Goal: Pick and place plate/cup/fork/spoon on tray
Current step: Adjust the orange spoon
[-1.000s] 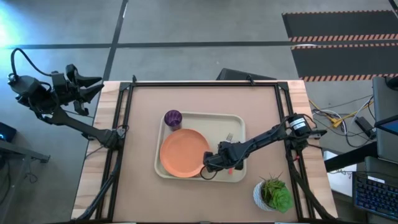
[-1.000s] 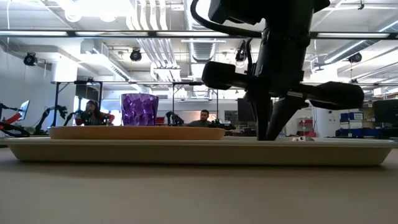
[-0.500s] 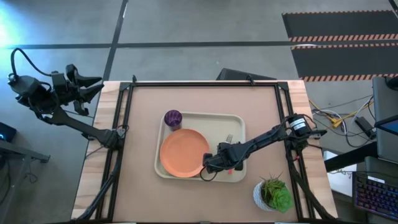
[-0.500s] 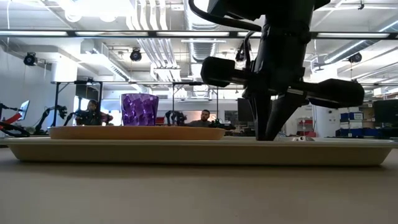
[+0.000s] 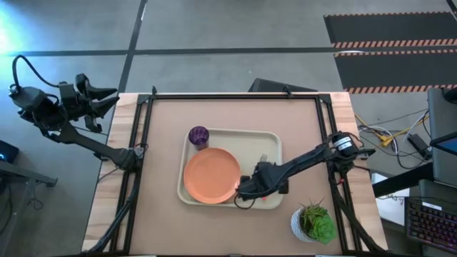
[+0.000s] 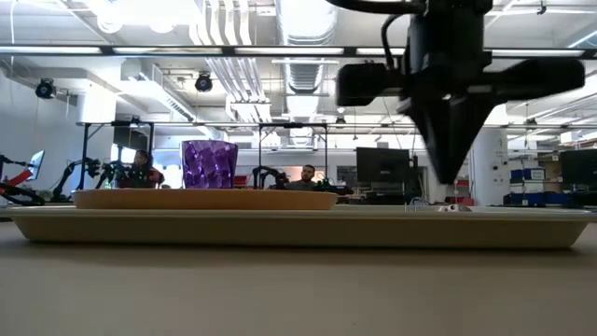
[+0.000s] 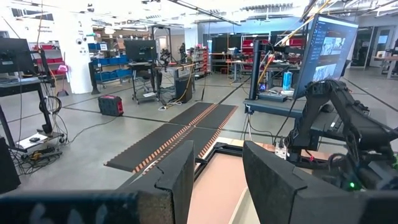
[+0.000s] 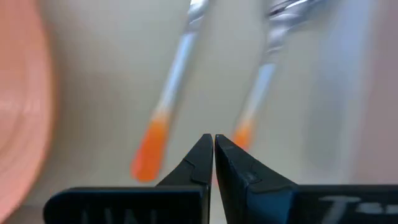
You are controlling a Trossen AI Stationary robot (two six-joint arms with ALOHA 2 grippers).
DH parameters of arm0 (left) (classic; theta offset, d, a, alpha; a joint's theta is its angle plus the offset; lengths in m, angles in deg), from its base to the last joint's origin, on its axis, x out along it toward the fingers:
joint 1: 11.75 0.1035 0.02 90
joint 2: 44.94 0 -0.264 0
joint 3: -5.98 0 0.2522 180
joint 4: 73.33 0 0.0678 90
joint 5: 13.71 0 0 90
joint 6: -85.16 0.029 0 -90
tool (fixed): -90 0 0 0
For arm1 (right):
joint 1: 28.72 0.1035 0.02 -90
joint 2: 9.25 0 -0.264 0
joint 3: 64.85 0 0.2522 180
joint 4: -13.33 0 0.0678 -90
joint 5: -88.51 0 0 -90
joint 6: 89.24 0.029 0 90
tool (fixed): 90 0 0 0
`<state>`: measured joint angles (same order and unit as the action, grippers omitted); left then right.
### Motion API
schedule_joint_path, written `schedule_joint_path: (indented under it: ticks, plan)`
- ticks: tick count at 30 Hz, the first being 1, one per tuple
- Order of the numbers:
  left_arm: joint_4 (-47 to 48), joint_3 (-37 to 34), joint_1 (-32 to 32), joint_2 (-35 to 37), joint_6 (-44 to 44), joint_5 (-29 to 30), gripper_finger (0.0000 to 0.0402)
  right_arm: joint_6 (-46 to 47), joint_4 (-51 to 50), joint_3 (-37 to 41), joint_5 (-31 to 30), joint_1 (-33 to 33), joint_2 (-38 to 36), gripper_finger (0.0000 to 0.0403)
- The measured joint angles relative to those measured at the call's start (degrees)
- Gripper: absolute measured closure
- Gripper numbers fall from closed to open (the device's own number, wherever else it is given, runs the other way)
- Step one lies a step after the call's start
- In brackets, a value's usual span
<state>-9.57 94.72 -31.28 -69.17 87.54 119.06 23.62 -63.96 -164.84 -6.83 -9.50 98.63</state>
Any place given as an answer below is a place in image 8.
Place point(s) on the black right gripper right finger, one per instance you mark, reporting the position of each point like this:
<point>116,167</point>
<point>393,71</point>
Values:
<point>248,193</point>

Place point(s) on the beige plastic tray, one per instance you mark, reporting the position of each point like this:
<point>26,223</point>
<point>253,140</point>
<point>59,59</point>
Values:
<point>102,77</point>

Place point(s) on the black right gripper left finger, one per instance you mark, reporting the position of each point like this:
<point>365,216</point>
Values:
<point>186,186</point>

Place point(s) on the orange round plate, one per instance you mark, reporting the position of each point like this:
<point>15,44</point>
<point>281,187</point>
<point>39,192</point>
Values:
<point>21,93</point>

